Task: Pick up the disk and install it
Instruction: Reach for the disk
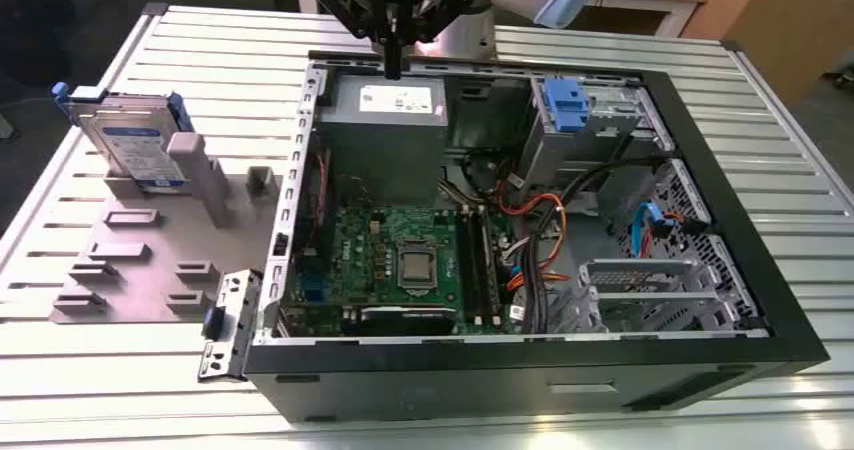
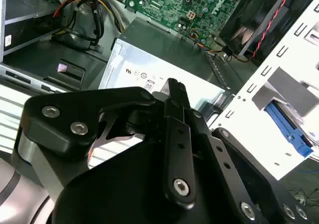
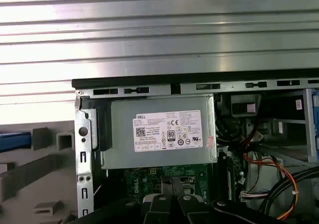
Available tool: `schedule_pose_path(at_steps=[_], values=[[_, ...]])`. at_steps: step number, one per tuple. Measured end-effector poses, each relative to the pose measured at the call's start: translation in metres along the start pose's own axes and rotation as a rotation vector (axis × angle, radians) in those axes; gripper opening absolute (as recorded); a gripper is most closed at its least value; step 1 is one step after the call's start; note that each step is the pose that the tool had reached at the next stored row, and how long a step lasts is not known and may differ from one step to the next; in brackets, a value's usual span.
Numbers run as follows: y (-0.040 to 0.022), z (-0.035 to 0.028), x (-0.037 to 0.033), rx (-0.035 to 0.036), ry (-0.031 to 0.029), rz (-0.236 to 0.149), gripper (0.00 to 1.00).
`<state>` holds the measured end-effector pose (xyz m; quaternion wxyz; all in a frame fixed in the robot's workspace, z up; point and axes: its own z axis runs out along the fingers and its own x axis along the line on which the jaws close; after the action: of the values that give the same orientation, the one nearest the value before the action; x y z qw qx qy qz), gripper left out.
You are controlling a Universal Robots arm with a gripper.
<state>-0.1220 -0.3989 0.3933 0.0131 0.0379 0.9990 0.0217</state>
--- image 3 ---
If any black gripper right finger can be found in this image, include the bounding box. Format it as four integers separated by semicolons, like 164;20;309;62
171;176;278;224

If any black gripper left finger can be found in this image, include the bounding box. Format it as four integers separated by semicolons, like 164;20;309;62
76;176;175;224

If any green motherboard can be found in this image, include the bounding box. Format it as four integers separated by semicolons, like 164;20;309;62
124;164;247;206

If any grey power supply unit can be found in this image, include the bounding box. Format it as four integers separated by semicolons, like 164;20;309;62
101;94;219;170

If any grey parts rack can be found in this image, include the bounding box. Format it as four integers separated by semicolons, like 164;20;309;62
0;120;78;224

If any black open PC case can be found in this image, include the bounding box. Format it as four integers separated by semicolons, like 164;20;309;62
71;71;319;224

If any blue plastic drive latch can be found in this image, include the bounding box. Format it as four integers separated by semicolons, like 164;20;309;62
311;88;319;160

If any metal optical drive cage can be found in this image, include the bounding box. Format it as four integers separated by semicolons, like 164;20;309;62
271;88;319;164

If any orange red yellow wire bundle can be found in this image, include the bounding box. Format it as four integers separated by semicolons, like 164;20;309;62
239;139;300;221

